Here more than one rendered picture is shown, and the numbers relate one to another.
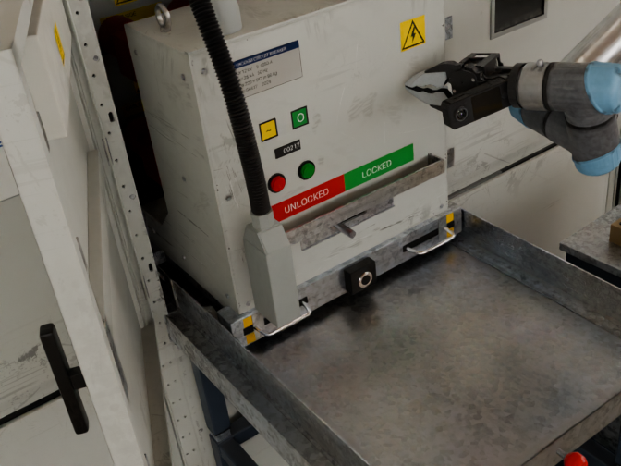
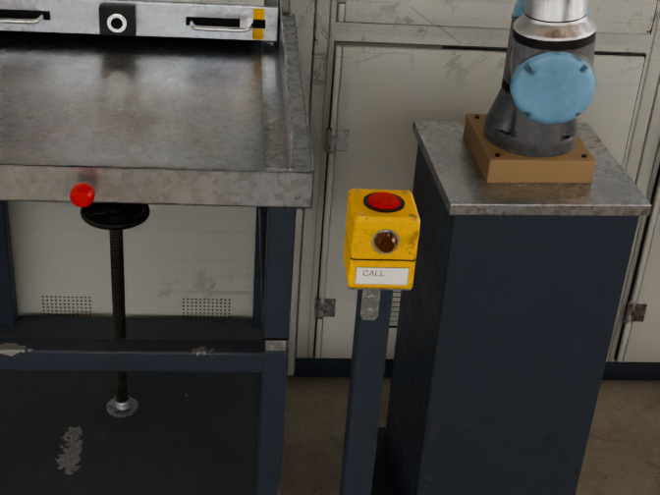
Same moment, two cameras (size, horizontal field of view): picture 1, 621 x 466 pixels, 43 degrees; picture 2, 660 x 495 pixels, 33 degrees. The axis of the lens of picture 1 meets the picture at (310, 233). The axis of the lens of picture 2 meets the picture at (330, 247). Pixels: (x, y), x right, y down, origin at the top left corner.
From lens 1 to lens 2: 1.25 m
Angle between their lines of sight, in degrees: 22
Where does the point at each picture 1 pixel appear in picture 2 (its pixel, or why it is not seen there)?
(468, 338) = (143, 97)
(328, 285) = (79, 12)
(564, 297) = (275, 109)
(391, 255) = (168, 20)
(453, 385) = (74, 112)
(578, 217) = not seen: hidden behind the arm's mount
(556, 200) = not seen: hidden behind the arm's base
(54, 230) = not seen: outside the picture
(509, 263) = (278, 77)
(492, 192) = (417, 66)
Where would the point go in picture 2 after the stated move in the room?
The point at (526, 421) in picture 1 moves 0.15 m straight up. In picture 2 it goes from (81, 148) to (76, 44)
